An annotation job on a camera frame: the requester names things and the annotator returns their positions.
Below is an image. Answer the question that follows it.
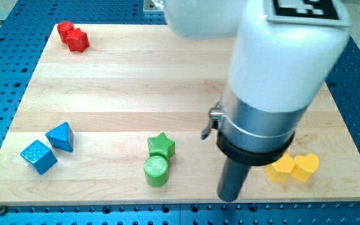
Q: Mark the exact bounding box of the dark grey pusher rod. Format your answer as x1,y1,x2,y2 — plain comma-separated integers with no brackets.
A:
217,157,251,202

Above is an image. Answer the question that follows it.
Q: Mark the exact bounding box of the light wooden board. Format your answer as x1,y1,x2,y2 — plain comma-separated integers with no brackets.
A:
0,23,360,206

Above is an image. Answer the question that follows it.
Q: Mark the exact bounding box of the silver metal bracket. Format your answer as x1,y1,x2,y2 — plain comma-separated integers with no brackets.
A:
143,0,164,15

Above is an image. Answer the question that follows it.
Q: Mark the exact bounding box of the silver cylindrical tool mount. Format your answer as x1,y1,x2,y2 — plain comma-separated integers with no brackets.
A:
201,88,307,166

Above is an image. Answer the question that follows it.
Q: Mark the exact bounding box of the yellow hexagon block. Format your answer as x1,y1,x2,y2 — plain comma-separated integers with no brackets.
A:
264,153,296,183

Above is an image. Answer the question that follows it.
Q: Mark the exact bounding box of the green cylinder block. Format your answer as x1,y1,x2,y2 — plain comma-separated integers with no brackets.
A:
144,156,169,188

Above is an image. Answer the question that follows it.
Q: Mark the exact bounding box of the green star block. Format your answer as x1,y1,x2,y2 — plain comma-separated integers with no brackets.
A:
147,132,176,161

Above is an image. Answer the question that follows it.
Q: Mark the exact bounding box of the blue triangle block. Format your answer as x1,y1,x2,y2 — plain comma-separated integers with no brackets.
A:
46,122,74,153

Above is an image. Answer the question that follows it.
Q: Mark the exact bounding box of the blue cube block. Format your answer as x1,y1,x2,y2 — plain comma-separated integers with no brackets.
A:
20,140,58,175

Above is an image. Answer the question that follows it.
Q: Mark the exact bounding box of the red star block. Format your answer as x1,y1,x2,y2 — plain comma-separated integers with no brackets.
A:
65,28,90,53

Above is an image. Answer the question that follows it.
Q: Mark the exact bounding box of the yellow heart block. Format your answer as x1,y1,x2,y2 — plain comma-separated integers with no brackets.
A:
291,153,319,182

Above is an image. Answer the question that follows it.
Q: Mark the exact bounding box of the red cylinder block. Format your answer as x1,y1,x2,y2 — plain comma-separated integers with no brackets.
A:
57,21,74,43

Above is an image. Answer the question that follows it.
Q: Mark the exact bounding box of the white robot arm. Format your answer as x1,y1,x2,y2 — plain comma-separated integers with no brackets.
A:
164,0,350,202

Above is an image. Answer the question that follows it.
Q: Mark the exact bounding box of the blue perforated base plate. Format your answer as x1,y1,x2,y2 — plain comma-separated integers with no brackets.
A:
0,1,360,224

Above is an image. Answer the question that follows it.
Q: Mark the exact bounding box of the black white fiducial marker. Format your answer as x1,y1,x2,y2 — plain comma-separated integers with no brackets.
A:
263,0,351,27

